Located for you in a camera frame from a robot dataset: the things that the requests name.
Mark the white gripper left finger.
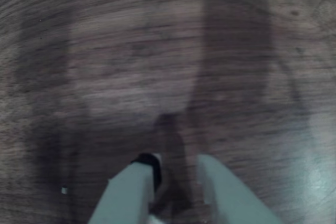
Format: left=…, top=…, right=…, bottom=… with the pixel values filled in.
left=88, top=152, right=163, bottom=224

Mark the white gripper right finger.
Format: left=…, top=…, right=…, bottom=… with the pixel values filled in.
left=196, top=154, right=284, bottom=224

